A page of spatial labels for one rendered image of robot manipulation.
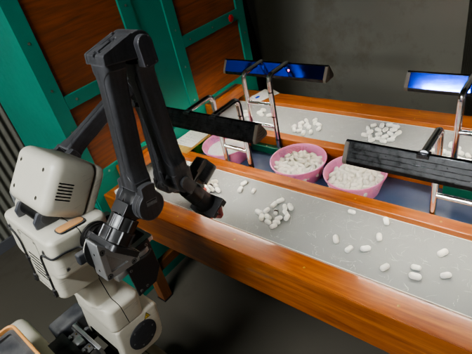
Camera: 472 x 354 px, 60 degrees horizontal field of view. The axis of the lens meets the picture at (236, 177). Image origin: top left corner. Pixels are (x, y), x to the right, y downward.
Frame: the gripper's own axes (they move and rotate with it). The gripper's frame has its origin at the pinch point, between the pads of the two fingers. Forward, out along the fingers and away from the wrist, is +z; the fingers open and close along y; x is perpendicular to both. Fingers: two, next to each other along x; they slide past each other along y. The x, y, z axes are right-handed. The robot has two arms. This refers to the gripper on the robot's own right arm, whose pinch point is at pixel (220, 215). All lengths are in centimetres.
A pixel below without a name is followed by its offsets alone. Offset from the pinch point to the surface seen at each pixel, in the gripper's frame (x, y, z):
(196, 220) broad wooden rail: 1.2, 29.8, 25.4
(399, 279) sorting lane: -9, -49, 33
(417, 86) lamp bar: -85, -28, 35
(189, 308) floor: 38, 60, 92
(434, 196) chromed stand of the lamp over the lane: -42, -48, 39
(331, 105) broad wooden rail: -96, 28, 75
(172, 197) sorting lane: -5, 55, 31
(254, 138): -34.0, 11.0, 9.3
